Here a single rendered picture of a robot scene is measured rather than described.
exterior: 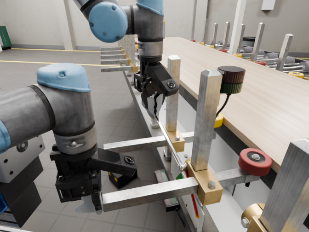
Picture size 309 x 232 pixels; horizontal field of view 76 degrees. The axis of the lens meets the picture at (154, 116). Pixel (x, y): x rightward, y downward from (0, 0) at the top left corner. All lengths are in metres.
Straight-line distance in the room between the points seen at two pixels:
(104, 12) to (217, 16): 6.53
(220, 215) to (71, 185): 0.55
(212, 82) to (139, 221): 1.22
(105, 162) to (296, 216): 0.32
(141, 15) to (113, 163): 0.38
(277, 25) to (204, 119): 6.89
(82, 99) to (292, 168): 0.31
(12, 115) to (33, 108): 0.03
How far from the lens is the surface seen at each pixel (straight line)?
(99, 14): 0.44
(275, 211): 0.35
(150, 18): 0.58
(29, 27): 8.96
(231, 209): 0.84
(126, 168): 0.45
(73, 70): 0.33
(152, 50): 0.59
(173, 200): 0.72
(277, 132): 0.78
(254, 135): 0.72
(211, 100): 0.46
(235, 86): 0.47
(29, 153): 0.62
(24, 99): 0.32
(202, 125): 0.49
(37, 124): 0.32
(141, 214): 1.55
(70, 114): 0.34
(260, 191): 0.74
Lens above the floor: 1.26
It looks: 28 degrees down
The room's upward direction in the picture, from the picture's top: straight up
